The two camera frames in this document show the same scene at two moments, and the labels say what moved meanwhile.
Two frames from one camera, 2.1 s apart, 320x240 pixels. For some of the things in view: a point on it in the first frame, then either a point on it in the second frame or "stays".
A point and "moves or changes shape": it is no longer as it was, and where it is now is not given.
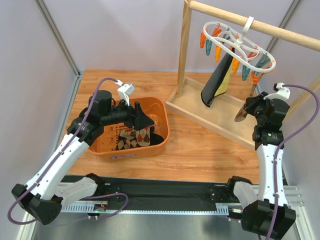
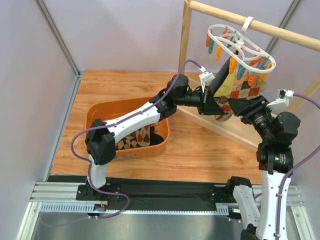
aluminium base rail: x=294 y=192 stays
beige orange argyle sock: x=143 y=137 stays
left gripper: x=135 y=115 to x=205 y=103
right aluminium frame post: x=284 y=23 stays
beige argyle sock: x=242 y=115 moves or changes shape
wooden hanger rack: x=220 y=115 stays
